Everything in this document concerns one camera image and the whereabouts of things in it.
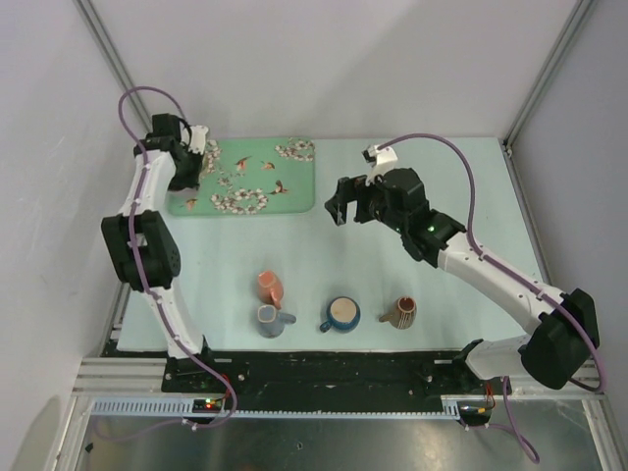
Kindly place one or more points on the aluminium front rail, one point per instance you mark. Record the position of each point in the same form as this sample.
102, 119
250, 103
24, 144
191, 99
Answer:
143, 376

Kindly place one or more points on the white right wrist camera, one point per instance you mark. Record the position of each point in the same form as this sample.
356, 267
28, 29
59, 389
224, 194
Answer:
381, 161

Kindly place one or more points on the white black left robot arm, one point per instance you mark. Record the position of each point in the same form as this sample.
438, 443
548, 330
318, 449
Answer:
142, 249

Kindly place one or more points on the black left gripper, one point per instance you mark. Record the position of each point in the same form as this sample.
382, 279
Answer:
191, 182

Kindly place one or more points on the brown striped mug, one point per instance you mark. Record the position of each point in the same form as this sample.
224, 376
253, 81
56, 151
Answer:
402, 314

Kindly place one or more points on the green floral placemat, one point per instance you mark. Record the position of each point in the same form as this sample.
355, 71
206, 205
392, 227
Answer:
245, 177

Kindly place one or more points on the grey slotted cable duct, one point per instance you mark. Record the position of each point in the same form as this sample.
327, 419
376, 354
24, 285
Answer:
190, 407

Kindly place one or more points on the salmon pink mug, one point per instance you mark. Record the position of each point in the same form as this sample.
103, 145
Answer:
270, 289

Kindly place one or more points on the dark blue mug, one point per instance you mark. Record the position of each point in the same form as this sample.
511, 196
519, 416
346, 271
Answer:
342, 314

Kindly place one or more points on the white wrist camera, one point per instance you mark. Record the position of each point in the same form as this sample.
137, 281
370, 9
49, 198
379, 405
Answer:
381, 161
198, 139

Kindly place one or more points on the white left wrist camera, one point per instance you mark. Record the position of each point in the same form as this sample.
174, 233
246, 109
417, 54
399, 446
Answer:
198, 139

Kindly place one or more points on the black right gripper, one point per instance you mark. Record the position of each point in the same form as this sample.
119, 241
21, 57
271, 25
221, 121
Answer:
347, 189

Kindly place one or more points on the grey blue small mug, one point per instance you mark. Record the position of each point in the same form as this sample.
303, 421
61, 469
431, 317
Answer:
271, 322

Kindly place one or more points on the aluminium frame post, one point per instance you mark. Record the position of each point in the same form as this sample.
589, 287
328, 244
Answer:
567, 37
114, 61

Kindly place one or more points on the left aluminium frame post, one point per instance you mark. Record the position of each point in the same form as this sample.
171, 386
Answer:
114, 61

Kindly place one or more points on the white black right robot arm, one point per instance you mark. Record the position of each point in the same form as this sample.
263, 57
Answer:
561, 329

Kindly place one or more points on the right aluminium frame post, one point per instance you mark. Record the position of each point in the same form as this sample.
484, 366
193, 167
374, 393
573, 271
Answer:
567, 37

